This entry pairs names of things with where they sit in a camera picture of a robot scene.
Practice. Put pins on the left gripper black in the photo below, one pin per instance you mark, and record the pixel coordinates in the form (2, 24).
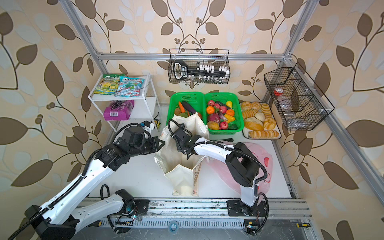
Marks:
(155, 147)

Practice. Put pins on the black-handled screwdriver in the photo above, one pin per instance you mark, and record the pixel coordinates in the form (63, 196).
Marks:
(95, 224)

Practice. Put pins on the white two-tier shelf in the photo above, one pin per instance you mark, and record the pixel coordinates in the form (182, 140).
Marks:
(145, 103)

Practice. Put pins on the red-capped bottle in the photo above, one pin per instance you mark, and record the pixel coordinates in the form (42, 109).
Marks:
(284, 101)

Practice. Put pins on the cream canvas tote bag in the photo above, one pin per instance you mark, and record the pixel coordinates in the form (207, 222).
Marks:
(181, 172)

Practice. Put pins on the green black wrench tool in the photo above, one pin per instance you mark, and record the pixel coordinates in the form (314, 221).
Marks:
(225, 141)

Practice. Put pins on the yellow black tape measure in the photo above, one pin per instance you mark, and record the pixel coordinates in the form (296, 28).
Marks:
(157, 123)

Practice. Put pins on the green basket with vegetables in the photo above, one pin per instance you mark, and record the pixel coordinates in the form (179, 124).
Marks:
(189, 103)

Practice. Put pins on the yellow-handled screwdriver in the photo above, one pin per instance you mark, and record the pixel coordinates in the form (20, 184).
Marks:
(303, 225)

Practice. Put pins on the black wire basket wall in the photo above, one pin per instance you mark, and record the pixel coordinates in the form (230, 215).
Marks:
(199, 66)
(310, 105)

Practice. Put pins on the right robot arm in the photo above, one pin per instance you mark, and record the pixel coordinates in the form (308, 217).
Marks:
(244, 167)

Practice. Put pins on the magenta snack bag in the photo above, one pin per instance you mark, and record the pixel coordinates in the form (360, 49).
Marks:
(119, 110)

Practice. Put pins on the black wire basket right wall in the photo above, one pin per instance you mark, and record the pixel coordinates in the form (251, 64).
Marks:
(310, 105)

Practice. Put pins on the yellow-green snack packet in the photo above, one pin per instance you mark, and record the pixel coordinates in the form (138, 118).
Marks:
(108, 85)

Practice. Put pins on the orange carrot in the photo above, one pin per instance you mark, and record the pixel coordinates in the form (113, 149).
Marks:
(181, 107)

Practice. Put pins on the green basket with fruit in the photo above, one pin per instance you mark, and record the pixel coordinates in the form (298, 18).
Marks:
(223, 114)

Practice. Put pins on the purple eggplant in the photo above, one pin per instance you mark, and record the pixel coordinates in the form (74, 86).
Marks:
(189, 108)

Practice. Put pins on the pink plastic grocery bag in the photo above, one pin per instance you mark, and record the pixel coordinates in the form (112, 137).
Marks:
(260, 154)

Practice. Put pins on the teal-red snack packet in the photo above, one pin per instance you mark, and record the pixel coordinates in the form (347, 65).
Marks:
(129, 87)

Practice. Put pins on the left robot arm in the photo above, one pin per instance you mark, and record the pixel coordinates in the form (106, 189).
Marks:
(60, 218)

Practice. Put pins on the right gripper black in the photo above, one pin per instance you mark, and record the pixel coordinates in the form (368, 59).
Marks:
(179, 147)

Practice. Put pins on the tray of bread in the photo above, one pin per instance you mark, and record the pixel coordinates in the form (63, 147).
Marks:
(259, 122)

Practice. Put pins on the black wire basket back wall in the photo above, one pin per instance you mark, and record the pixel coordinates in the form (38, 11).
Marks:
(199, 66)

